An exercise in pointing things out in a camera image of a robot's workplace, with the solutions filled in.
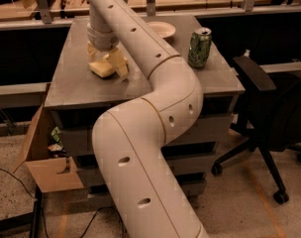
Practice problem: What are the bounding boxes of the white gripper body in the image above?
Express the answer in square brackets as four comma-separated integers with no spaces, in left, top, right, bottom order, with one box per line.
[87,24,119,52]

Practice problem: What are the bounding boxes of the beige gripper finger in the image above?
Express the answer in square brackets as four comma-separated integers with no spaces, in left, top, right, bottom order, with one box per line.
[87,43,99,62]
[107,48,129,78]

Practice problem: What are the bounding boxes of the yellow sponge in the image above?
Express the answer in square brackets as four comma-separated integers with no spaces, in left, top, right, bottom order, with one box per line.
[89,59,129,78]

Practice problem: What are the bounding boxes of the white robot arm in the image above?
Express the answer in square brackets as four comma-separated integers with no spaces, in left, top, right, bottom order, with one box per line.
[88,0,209,238]

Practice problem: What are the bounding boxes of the grey drawer cabinet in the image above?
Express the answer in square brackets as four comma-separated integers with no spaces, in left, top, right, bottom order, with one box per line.
[45,17,244,206]

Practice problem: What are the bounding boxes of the white bowl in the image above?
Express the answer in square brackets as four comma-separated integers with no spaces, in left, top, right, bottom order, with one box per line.
[148,22,175,39]

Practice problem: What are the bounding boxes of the green crushed can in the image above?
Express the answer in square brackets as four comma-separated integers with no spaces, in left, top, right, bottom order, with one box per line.
[188,27,212,68]

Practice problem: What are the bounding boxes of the wooden workbench behind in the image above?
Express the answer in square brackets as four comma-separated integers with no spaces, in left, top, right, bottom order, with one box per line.
[0,0,301,32]

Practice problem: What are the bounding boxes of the green wrapper in box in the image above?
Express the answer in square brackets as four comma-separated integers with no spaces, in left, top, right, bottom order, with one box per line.
[48,127,63,154]

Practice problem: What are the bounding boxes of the cardboard box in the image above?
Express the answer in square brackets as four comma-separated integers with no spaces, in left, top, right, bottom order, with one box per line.
[13,82,85,194]

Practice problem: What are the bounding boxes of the black office chair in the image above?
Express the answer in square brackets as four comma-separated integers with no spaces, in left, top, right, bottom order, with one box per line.
[211,56,301,204]

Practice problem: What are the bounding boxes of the black metal stand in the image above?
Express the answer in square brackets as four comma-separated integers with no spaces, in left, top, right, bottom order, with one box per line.
[0,187,43,238]

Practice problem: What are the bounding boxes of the black floor cable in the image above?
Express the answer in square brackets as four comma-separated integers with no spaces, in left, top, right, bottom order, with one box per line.
[0,164,126,238]

